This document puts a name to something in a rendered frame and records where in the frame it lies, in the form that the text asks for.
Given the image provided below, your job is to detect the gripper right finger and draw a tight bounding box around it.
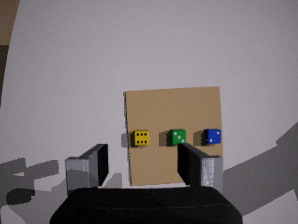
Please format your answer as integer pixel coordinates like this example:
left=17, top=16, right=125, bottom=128
left=177, top=143, right=223, bottom=194

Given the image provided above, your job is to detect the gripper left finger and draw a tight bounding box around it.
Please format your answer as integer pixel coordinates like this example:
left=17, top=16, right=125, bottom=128
left=65, top=144, right=109, bottom=196

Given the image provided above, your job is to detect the tan flat mat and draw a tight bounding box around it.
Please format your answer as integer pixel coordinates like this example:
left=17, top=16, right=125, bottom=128
left=126, top=86, right=223, bottom=186

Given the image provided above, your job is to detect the green die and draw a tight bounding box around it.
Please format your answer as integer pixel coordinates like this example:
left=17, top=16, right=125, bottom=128
left=170, top=129, right=186, bottom=145

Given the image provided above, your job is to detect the yellow die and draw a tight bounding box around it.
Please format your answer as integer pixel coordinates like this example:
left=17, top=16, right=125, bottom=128
left=134, top=130, right=149, bottom=146

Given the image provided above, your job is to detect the blue die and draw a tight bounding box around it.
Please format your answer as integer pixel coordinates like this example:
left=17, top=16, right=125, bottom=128
left=204, top=129, right=221, bottom=144

